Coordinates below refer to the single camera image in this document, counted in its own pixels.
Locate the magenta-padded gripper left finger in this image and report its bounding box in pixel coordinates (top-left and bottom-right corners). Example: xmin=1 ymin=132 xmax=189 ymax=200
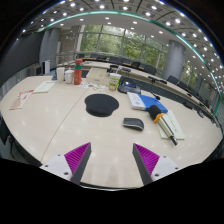
xmin=39 ymin=142 xmax=92 ymax=186

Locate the white cardboard box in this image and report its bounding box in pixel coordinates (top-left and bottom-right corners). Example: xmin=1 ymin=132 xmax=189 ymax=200
xmin=85 ymin=67 xmax=111 ymax=86

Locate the black gooseneck conference microphone unit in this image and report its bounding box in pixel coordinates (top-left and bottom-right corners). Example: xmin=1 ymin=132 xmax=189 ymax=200
xmin=117 ymin=75 xmax=162 ymax=101

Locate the white booklet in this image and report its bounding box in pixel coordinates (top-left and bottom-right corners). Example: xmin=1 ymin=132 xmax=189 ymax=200
xmin=32 ymin=80 xmax=57 ymax=94

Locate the group of ceiling lights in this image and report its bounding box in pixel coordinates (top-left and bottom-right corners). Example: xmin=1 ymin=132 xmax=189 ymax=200
xmin=16 ymin=0 xmax=224 ymax=84

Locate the red bottle with green band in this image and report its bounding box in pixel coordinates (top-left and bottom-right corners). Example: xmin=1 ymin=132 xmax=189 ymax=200
xmin=73 ymin=58 xmax=84 ymax=86

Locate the red printed leaflet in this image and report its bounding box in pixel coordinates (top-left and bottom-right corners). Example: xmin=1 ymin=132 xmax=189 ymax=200
xmin=9 ymin=89 xmax=35 ymax=111

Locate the black mouse pad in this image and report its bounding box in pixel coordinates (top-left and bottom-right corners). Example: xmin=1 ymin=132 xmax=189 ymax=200
xmin=84 ymin=93 xmax=120 ymax=118

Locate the group of black office chairs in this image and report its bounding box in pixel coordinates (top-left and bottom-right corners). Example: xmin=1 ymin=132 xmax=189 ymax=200
xmin=75 ymin=53 xmax=214 ymax=111

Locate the white paper cup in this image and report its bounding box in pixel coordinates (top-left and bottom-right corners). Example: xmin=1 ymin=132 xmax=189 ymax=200
xmin=56 ymin=66 xmax=66 ymax=82

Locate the blue and white book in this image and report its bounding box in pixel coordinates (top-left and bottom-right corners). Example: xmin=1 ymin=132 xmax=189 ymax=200
xmin=126 ymin=91 xmax=169 ymax=114

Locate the black foam handheld microphone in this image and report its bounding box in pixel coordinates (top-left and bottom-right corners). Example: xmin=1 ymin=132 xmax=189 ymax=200
xmin=147 ymin=104 xmax=179 ymax=147

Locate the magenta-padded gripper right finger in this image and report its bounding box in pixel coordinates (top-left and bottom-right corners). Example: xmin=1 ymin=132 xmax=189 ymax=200
xmin=132 ymin=143 xmax=183 ymax=186

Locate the black computer mouse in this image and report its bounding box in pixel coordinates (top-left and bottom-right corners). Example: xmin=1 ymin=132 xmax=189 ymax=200
xmin=122 ymin=117 xmax=145 ymax=132

